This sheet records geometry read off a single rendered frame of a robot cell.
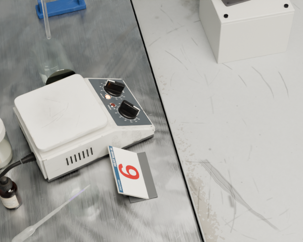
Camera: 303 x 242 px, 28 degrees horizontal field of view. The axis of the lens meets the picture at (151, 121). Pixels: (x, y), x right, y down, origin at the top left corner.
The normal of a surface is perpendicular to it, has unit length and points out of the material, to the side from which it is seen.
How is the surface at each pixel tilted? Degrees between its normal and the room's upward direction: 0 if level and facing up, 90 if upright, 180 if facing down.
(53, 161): 90
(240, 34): 90
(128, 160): 40
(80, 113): 0
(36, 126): 0
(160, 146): 0
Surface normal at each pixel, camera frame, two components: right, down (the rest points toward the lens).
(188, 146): -0.03, -0.62
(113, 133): 0.47, 0.69
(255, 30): 0.22, 0.76
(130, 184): 0.60, -0.60
